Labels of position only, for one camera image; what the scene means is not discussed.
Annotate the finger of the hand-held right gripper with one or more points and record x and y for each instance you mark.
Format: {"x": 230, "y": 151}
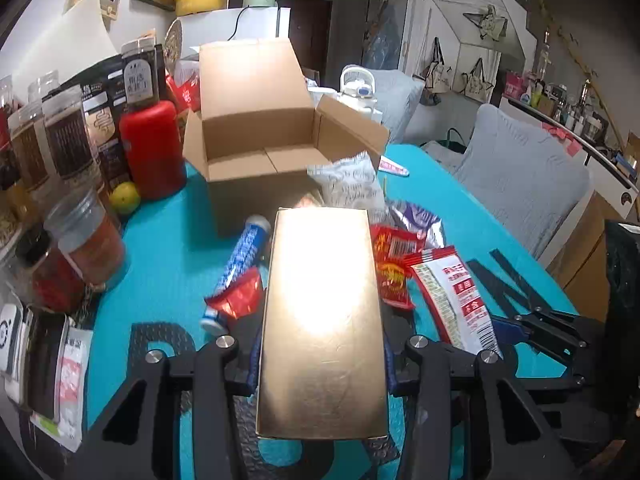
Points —
{"x": 560, "y": 345}
{"x": 550, "y": 320}

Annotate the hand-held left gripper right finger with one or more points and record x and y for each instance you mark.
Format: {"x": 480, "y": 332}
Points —
{"x": 400, "y": 380}

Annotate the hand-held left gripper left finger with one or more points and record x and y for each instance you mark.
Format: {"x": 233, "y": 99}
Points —
{"x": 245, "y": 377}

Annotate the red and white snack packet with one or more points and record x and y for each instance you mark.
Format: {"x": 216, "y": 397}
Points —
{"x": 460, "y": 300}

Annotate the red snack bag yellow print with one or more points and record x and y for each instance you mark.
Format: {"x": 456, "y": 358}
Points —
{"x": 395, "y": 280}

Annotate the gold cardboard snack box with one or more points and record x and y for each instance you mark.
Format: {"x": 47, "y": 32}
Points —
{"x": 320, "y": 310}

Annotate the white snack packet grey print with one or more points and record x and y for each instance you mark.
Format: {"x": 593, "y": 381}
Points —
{"x": 350, "y": 182}

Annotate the brown cardboard box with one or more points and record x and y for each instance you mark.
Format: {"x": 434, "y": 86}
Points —
{"x": 250, "y": 90}

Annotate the small red snack packet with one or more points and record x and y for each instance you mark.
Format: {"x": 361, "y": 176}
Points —
{"x": 237, "y": 297}

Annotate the blue biscuit roll packet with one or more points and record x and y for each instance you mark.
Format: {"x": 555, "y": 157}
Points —
{"x": 245, "y": 250}

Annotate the teal table mat black letters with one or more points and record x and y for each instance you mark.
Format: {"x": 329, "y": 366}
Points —
{"x": 170, "y": 260}

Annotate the grey cushioned chair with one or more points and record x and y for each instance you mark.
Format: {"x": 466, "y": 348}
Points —
{"x": 520, "y": 180}

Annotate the purple silver snack packet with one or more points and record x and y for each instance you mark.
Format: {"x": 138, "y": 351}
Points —
{"x": 415, "y": 217}

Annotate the white red sachet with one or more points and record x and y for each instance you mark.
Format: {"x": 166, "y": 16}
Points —
{"x": 75, "y": 375}

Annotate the row of cosmetic bottles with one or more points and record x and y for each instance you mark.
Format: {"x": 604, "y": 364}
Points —
{"x": 560, "y": 100}

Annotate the black flat packet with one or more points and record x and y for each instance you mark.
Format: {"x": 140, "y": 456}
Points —
{"x": 47, "y": 365}

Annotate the plastic jar red contents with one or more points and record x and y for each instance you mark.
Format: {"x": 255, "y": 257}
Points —
{"x": 90, "y": 245}

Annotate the green basket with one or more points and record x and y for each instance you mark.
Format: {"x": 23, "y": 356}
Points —
{"x": 452, "y": 137}

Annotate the pink white sachet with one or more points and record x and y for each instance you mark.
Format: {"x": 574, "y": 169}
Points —
{"x": 395, "y": 167}

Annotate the green citrus fruit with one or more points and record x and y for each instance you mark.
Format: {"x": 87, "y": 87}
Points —
{"x": 125, "y": 199}

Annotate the black lid jar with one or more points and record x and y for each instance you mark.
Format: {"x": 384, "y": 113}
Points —
{"x": 50, "y": 275}

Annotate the red bottle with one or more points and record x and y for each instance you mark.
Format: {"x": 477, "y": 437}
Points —
{"x": 152, "y": 150}

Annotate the grey quilted cushion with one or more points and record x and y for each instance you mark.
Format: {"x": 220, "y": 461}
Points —
{"x": 395, "y": 100}

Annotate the canvas tote bag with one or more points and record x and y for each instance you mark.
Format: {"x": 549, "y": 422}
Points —
{"x": 434, "y": 72}

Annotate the black snack bag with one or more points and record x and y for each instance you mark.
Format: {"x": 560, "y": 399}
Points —
{"x": 107, "y": 135}
{"x": 114, "y": 82}

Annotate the white teapot shaped bottle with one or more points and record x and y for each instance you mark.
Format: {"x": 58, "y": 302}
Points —
{"x": 357, "y": 90}

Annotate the red plastic bag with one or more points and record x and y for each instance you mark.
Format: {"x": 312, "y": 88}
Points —
{"x": 182, "y": 90}

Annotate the clear jar dark contents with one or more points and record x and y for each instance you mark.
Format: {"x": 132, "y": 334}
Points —
{"x": 70, "y": 135}

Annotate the clear jar brown contents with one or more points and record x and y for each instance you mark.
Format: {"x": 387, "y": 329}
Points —
{"x": 27, "y": 152}

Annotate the tall labelled jar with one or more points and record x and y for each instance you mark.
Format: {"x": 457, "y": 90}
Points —
{"x": 140, "y": 77}

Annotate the blue canvas painting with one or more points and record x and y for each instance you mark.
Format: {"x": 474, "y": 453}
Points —
{"x": 382, "y": 42}

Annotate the woven round trivet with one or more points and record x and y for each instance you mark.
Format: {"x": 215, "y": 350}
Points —
{"x": 172, "y": 42}

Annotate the dark wooden door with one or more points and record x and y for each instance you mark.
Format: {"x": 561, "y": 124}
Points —
{"x": 310, "y": 35}

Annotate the white fridge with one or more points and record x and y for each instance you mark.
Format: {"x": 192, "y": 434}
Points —
{"x": 215, "y": 27}

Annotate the clear jar clear lid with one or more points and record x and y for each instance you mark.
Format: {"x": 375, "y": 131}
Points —
{"x": 42, "y": 85}

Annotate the white foam board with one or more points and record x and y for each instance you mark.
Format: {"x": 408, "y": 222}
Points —
{"x": 65, "y": 40}

